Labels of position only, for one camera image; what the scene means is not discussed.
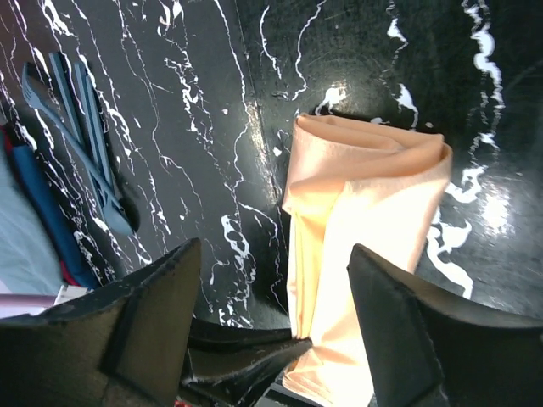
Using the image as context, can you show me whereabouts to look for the blue plastic fork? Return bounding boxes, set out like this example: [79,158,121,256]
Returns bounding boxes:
[22,61,126,215]

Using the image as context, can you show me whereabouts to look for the peach cloth napkin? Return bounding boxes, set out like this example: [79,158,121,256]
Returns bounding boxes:
[283,114,452,406]

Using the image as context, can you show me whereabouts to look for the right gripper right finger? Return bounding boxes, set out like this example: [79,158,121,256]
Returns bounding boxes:
[348,244,542,406]

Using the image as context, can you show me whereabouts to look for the blue grey folded napkin stack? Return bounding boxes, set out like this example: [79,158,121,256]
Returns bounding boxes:
[1,125,99,295]

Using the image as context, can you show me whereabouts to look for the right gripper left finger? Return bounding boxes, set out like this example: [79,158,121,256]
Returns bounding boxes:
[1,238,201,406]

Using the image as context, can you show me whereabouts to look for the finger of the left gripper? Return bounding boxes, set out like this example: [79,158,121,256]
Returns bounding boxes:
[180,319,312,406]

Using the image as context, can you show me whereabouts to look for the blue plastic knife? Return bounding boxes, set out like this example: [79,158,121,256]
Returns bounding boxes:
[48,53,97,168]

